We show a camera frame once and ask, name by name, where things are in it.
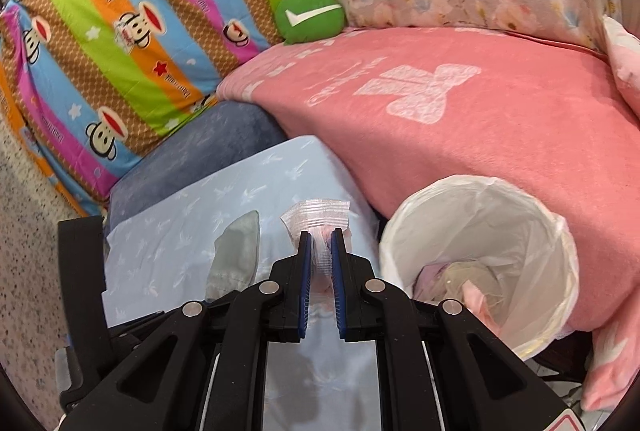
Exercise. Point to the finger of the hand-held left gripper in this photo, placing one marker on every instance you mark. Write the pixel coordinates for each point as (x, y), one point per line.
(132, 326)

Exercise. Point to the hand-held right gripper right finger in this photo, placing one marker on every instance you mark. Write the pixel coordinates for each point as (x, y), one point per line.
(336, 286)

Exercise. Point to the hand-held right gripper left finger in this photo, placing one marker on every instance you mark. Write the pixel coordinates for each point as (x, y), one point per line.
(304, 286)

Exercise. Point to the clear plastic zip bag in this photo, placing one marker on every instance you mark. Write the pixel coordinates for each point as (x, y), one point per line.
(315, 218)

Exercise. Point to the purple cloth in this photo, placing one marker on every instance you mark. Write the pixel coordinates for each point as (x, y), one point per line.
(431, 281)

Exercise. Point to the beige tulle cloth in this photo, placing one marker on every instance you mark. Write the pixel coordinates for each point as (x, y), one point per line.
(475, 278)

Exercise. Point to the pink fabric swatch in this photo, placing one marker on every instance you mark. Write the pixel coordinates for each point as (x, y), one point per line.
(482, 311)

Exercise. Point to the white bin with plastic liner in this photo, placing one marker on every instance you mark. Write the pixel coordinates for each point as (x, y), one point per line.
(540, 251)

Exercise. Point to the grey-green cloth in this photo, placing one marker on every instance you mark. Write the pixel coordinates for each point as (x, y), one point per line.
(237, 251)

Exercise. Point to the light blue patterned table cover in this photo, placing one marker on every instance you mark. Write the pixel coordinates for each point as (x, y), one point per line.
(175, 236)

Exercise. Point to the blue-grey cushion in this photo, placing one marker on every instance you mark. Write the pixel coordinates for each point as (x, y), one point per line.
(200, 146)

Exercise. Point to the pink blanket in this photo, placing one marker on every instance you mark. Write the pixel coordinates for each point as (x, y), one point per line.
(475, 136)

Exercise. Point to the large striped monkey print pillow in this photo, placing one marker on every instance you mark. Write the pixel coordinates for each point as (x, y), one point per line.
(140, 36)

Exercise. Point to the green check mark cushion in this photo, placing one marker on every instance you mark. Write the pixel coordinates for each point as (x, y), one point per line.
(310, 18)

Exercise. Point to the pink patterned cloth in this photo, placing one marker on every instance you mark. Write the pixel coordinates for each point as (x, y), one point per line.
(615, 361)

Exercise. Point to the pink floral pillow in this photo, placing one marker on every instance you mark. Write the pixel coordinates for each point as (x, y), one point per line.
(625, 56)

